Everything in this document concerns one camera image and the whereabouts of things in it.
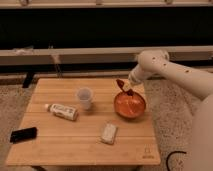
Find orange ceramic bowl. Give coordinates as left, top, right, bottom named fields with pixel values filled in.
left=114, top=92, right=146, bottom=119

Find clear plastic cup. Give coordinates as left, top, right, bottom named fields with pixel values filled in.
left=76, top=87, right=93, bottom=110

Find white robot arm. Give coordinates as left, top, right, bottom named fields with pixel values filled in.
left=116, top=50, right=213, bottom=100

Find white plastic bottle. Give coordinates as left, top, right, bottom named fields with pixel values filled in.
left=45, top=104, right=78, bottom=121

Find black rectangular device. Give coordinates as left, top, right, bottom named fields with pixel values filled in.
left=10, top=127, right=37, bottom=143

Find wooden table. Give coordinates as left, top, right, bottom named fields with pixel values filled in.
left=6, top=78, right=160, bottom=166

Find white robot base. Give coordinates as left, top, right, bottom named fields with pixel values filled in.
left=183, top=94, right=213, bottom=171

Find black cable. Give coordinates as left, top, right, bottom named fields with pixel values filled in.
left=165, top=150, right=187, bottom=171

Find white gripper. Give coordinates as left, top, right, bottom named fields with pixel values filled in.
left=116, top=65, right=149, bottom=96

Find white wrapped packet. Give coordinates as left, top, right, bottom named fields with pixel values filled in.
left=101, top=123, right=118, bottom=145

